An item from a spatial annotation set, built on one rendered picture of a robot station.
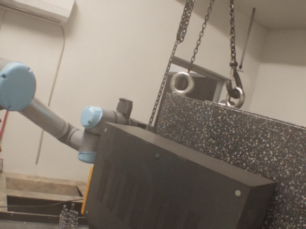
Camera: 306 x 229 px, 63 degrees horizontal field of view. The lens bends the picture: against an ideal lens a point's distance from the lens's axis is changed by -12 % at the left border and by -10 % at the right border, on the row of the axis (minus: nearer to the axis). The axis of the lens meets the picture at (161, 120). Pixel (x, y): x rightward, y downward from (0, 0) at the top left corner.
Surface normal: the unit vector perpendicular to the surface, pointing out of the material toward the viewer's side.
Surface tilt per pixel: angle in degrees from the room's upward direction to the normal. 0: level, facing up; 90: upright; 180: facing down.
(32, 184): 90
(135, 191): 90
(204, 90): 90
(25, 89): 87
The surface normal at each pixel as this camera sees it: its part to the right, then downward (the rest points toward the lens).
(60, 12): 0.40, 0.50
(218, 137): -0.68, -0.14
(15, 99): 0.88, 0.22
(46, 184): 0.51, 0.20
